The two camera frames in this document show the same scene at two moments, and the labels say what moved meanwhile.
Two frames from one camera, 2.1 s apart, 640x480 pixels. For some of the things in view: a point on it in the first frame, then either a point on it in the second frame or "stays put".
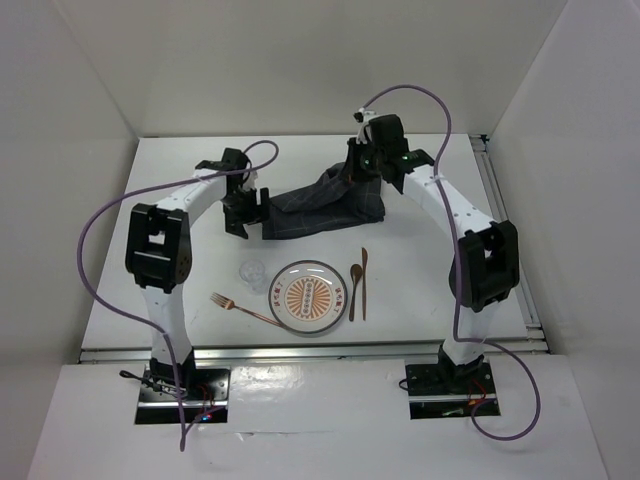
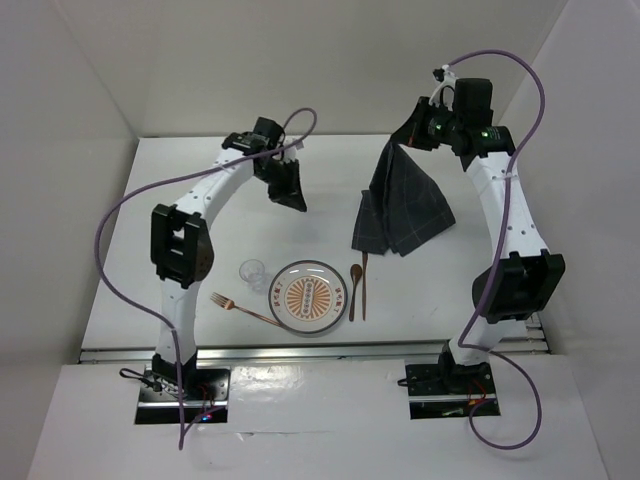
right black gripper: x=352 y=170 to x=411 y=132
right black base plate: x=429 y=398 stays put
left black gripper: x=255 y=213 to x=288 y=194
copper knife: x=364 y=254 stays put
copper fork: x=229 y=304 stays put
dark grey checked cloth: x=333 y=202 to x=402 y=208
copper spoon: x=356 y=273 stays put
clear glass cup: x=253 y=272 stays put
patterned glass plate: x=308 y=296 stays put
